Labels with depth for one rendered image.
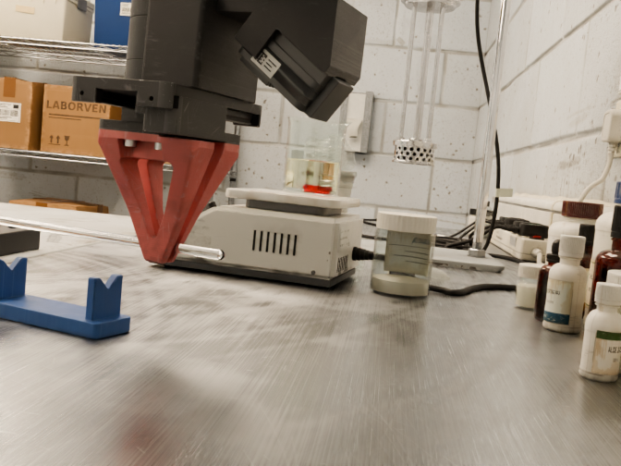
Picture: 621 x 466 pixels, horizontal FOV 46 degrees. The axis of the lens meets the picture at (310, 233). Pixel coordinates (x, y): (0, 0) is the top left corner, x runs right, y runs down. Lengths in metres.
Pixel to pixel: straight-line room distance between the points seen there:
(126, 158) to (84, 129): 2.62
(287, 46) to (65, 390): 0.20
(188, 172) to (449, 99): 2.80
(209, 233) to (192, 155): 0.34
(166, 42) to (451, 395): 0.24
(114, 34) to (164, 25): 2.68
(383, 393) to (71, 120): 2.75
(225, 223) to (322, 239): 0.10
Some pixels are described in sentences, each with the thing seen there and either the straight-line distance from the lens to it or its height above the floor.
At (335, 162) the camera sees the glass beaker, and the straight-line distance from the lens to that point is 0.76.
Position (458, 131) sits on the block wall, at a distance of 3.16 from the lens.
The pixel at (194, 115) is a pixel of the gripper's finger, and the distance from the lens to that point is 0.39.
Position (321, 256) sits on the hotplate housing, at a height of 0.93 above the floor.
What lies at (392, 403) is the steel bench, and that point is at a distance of 0.38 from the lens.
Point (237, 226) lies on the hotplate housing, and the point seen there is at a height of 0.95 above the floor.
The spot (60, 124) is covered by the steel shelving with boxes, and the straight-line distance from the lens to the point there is 3.09.
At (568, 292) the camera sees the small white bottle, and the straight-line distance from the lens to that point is 0.63.
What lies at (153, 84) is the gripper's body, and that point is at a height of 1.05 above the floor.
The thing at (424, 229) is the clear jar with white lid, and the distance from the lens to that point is 0.70.
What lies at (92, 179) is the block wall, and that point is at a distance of 3.41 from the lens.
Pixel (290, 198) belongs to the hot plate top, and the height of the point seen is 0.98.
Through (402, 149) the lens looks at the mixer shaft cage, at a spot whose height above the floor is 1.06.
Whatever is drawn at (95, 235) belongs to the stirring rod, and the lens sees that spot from 0.46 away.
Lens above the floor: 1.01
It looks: 5 degrees down
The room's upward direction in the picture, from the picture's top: 6 degrees clockwise
